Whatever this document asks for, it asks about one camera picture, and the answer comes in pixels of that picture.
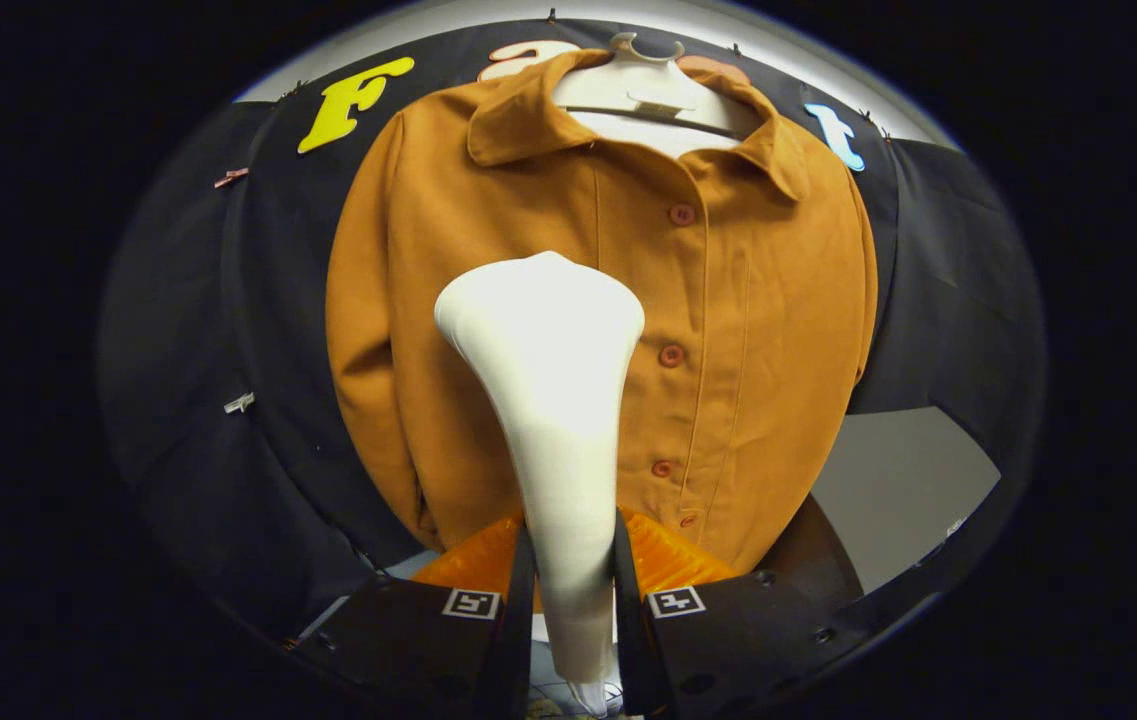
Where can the grey topped cabinet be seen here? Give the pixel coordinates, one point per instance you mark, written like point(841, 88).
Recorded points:
point(898, 490)

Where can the black backdrop cloth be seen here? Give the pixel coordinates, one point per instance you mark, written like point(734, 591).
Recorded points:
point(188, 350)

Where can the white garment steamer head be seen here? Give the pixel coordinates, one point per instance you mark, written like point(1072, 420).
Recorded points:
point(548, 380)

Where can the pink clip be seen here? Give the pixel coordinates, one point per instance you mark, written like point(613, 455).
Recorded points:
point(232, 177)

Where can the orange-brown button shirt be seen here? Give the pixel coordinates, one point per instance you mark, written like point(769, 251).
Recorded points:
point(758, 330)

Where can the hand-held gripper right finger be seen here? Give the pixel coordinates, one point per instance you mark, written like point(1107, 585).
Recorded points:
point(633, 640)

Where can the white clip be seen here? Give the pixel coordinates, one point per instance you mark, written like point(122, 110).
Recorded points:
point(239, 402)

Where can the white mannequin torso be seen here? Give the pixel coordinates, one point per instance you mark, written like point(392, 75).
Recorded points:
point(648, 85)

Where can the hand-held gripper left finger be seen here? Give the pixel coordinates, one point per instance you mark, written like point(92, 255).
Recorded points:
point(513, 660)

